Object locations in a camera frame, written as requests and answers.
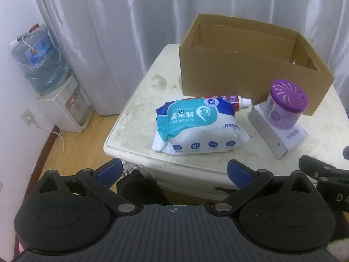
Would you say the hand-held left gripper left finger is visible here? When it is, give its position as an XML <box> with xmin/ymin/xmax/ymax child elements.
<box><xmin>38</xmin><ymin>158</ymin><xmax>138</xmax><ymax>216</ymax></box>

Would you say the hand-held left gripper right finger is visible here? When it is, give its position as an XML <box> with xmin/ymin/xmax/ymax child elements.
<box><xmin>214</xmin><ymin>160</ymin><xmax>313</xmax><ymax>216</ymax></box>

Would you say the small white grey box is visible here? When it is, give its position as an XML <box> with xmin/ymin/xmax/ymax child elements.
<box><xmin>249</xmin><ymin>102</ymin><xmax>307</xmax><ymax>160</ymax></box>

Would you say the blue white wet wipes pack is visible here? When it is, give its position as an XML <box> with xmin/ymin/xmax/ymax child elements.
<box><xmin>152</xmin><ymin>97</ymin><xmax>250</xmax><ymax>155</ymax></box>

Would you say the purple lid air freshener jar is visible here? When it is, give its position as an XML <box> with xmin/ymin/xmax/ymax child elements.
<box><xmin>265</xmin><ymin>80</ymin><xmax>309</xmax><ymax>129</ymax></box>

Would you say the red toothpaste tube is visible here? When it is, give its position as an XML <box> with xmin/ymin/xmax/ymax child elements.
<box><xmin>203</xmin><ymin>95</ymin><xmax>252</xmax><ymax>110</ymax></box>

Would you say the brown cardboard box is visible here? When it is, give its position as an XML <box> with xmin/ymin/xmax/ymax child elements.
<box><xmin>178</xmin><ymin>13</ymin><xmax>335</xmax><ymax>116</ymax></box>

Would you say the white bedside cabinet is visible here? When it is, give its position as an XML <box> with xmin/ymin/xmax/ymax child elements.
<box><xmin>104</xmin><ymin>44</ymin><xmax>349</xmax><ymax>201</ymax></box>

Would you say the white water dispenser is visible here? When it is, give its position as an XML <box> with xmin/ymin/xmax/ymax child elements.
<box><xmin>35</xmin><ymin>72</ymin><xmax>93</xmax><ymax>134</ymax></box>

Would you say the blue water jug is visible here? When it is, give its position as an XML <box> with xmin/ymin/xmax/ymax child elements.
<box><xmin>11</xmin><ymin>24</ymin><xmax>68</xmax><ymax>95</ymax></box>

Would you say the white curtain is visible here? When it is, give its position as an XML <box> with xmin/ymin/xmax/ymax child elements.
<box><xmin>27</xmin><ymin>0</ymin><xmax>349</xmax><ymax>116</ymax></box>

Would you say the white power cable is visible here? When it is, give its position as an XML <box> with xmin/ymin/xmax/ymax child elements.
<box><xmin>32</xmin><ymin>122</ymin><xmax>66</xmax><ymax>171</ymax></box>

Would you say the white wall outlet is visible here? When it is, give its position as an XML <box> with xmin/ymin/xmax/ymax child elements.
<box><xmin>21</xmin><ymin>109</ymin><xmax>34</xmax><ymax>126</ymax></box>

